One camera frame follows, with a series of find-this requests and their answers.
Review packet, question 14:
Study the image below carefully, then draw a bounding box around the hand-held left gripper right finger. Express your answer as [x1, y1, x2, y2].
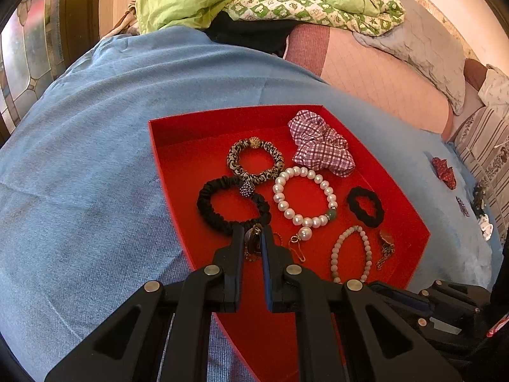
[260, 226, 462, 382]

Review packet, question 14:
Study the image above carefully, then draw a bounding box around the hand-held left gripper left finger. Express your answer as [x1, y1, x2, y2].
[45, 226, 246, 382]

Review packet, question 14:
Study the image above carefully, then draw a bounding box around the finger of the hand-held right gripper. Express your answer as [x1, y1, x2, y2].
[368, 281, 434, 329]
[419, 279, 484, 313]

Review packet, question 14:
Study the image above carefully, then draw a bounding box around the brown pendant necklace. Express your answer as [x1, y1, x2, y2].
[243, 224, 285, 262]

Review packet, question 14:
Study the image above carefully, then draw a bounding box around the gold pin clasp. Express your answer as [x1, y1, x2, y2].
[287, 236, 308, 263]

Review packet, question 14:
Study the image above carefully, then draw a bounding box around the black scrunchie with bead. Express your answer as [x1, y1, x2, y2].
[197, 177, 272, 236]

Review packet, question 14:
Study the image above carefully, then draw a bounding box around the gold chain bracelet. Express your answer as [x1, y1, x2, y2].
[376, 229, 396, 271]

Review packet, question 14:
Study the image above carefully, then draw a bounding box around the white pearl bracelet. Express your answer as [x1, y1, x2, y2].
[272, 166, 338, 243]

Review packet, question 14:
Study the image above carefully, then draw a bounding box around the pale bead bracelet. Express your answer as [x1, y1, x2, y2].
[330, 225, 373, 285]

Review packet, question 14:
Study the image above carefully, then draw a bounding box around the small black scrunchie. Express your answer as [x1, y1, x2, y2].
[347, 186, 385, 228]

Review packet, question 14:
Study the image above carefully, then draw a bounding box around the red tray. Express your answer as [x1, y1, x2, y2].
[148, 105, 432, 382]

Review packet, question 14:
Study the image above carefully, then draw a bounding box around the small patterned hair clip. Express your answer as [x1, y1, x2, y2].
[454, 196, 474, 217]

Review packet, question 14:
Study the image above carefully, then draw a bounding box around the leopard print scrunchie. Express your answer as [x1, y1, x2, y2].
[227, 136, 285, 186]

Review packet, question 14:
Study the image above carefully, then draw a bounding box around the red plaid scrunchie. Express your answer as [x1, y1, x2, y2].
[288, 109, 356, 178]

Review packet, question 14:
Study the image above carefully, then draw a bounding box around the red polka dot bow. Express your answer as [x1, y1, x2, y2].
[432, 156, 458, 189]

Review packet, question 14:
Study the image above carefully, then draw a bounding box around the striped cloth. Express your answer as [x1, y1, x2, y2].
[453, 105, 509, 243]

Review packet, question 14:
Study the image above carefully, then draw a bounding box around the blue cloth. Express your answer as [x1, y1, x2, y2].
[0, 26, 504, 382]

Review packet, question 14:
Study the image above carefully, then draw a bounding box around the pink bed sheet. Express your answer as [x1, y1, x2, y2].
[284, 24, 454, 142]

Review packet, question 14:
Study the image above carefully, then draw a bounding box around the white floral cloth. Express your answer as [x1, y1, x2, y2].
[477, 64, 509, 108]

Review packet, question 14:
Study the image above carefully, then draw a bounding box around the black cloth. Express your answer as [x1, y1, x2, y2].
[207, 12, 303, 58]

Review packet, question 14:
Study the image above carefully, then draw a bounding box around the brown cushion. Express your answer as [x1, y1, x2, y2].
[463, 59, 490, 88]

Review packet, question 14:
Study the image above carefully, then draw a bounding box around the grey pillow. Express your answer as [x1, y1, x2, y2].
[352, 0, 466, 116]

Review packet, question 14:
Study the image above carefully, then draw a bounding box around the beige cloth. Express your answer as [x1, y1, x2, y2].
[107, 0, 140, 36]

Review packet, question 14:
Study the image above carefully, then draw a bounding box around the stained glass window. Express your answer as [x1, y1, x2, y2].
[0, 0, 66, 136]

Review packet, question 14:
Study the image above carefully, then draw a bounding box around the wooden window frame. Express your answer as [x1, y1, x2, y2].
[59, 0, 104, 76]

